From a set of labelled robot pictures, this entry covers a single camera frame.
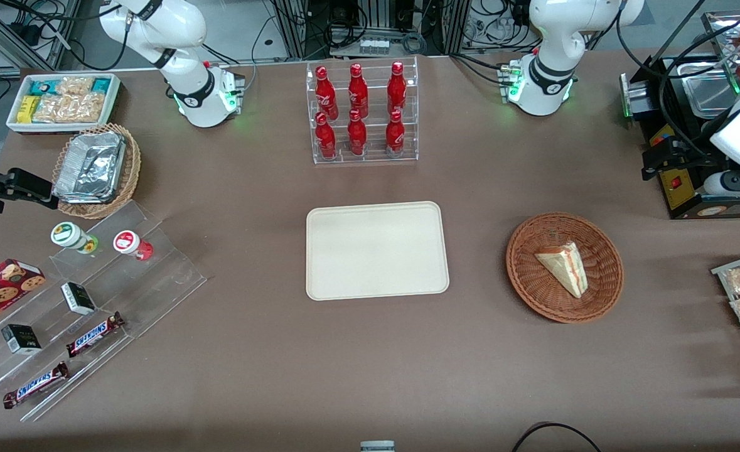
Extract triangular sandwich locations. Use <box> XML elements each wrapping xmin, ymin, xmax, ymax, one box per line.
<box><xmin>535</xmin><ymin>242</ymin><xmax>589</xmax><ymax>299</ymax></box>

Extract light tan wicker basket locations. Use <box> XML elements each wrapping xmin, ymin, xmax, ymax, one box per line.
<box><xmin>51</xmin><ymin>123</ymin><xmax>142</xmax><ymax>220</ymax></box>

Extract brown round wicker basket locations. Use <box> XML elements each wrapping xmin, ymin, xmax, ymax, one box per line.
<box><xmin>506</xmin><ymin>212</ymin><xmax>625</xmax><ymax>325</ymax></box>

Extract cream plastic tray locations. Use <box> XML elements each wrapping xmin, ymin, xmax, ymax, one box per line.
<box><xmin>306</xmin><ymin>201</ymin><xmax>450</xmax><ymax>301</ymax></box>

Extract black food warmer machine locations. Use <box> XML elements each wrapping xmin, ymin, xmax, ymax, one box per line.
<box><xmin>619</xmin><ymin>11</ymin><xmax>740</xmax><ymax>220</ymax></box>

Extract green lid yogurt cup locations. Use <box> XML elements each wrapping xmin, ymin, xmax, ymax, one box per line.
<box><xmin>50</xmin><ymin>221</ymin><xmax>100</xmax><ymax>256</ymax></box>

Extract stack of foil trays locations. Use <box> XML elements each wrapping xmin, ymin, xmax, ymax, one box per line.
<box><xmin>53</xmin><ymin>131</ymin><xmax>127</xmax><ymax>205</ymax></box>

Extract steel warmer pan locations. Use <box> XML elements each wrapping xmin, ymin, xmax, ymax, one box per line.
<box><xmin>682</xmin><ymin>72</ymin><xmax>740</xmax><ymax>120</ymax></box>

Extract yellow snack packet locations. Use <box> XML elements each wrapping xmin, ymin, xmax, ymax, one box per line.
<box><xmin>17</xmin><ymin>95</ymin><xmax>41</xmax><ymax>124</ymax></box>

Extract clear bag of crackers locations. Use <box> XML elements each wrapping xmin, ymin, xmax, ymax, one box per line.
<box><xmin>34</xmin><ymin>93</ymin><xmax>105</xmax><ymax>124</ymax></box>
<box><xmin>56</xmin><ymin>76</ymin><xmax>95</xmax><ymax>97</ymax></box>

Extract red lid yogurt cup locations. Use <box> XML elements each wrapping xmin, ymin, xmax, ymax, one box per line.
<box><xmin>112</xmin><ymin>230</ymin><xmax>155</xmax><ymax>262</ymax></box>

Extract small black carton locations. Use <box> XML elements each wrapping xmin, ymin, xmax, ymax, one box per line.
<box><xmin>60</xmin><ymin>282</ymin><xmax>97</xmax><ymax>316</ymax></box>
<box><xmin>1</xmin><ymin>323</ymin><xmax>43</xmax><ymax>356</ymax></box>

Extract white rectangular snack bin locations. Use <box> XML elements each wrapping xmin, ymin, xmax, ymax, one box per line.
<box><xmin>6</xmin><ymin>73</ymin><xmax>122</xmax><ymax>135</ymax></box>

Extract clear acrylic stepped shelf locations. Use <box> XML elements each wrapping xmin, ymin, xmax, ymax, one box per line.
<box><xmin>0</xmin><ymin>200</ymin><xmax>208</xmax><ymax>423</ymax></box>

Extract Snickers chocolate bar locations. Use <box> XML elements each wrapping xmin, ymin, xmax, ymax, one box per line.
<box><xmin>65</xmin><ymin>311</ymin><xmax>126</xmax><ymax>359</ymax></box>
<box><xmin>2</xmin><ymin>360</ymin><xmax>70</xmax><ymax>410</ymax></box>

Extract red soda bottle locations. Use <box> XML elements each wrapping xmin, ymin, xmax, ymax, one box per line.
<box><xmin>387</xmin><ymin>61</ymin><xmax>408</xmax><ymax>116</ymax></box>
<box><xmin>347</xmin><ymin>109</ymin><xmax>368</xmax><ymax>157</ymax></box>
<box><xmin>385</xmin><ymin>110</ymin><xmax>406</xmax><ymax>158</ymax></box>
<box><xmin>348</xmin><ymin>63</ymin><xmax>370</xmax><ymax>119</ymax></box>
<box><xmin>315</xmin><ymin>112</ymin><xmax>338</xmax><ymax>160</ymax></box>
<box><xmin>315</xmin><ymin>65</ymin><xmax>340</xmax><ymax>121</ymax></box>

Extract clear acrylic bottle rack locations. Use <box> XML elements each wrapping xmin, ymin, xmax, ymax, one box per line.
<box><xmin>306</xmin><ymin>56</ymin><xmax>420</xmax><ymax>166</ymax></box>

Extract coiled grey cable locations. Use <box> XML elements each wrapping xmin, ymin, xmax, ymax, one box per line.
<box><xmin>400</xmin><ymin>31</ymin><xmax>428</xmax><ymax>55</ymax></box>

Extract black cable loop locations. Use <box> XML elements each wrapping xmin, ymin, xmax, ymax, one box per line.
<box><xmin>510</xmin><ymin>421</ymin><xmax>603</xmax><ymax>452</ymax></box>

